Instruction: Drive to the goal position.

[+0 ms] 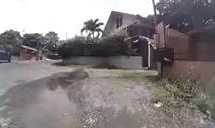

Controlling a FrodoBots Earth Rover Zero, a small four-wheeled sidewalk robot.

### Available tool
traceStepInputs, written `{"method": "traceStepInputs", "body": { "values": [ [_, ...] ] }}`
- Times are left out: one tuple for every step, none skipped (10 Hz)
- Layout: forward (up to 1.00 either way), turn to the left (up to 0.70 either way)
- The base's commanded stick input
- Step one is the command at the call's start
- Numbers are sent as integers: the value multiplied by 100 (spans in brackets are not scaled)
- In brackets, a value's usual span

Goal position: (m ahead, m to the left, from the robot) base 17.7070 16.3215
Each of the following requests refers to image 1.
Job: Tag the grass strip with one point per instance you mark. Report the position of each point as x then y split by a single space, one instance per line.
108 71

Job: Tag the dark hedge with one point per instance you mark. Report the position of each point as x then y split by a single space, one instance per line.
91 48

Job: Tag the grey gravel ground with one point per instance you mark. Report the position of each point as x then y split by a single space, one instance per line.
108 100

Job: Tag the palm tree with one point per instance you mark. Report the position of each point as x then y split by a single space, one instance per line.
92 28

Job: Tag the white arched gate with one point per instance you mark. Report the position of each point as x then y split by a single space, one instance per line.
150 50

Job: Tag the house with pitched roof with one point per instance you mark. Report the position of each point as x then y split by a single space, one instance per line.
125 21

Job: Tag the pale litter piece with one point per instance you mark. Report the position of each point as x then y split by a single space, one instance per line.
158 104

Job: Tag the pole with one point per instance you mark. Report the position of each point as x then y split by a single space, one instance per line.
154 13

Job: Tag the puddle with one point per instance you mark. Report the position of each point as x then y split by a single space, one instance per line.
45 106

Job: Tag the row of trees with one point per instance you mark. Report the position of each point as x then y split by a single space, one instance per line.
35 40

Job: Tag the small shed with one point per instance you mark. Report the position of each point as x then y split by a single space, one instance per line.
28 53

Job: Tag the grey asphalt road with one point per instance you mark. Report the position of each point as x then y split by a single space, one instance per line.
15 75

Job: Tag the tall dark tree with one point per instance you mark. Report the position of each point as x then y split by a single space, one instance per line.
188 13

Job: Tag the blue car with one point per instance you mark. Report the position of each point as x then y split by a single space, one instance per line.
1 55

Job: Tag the brick wall with wooden fence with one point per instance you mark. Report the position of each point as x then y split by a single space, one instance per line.
185 70

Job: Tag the weeds beside wall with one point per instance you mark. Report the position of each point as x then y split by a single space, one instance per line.
185 90

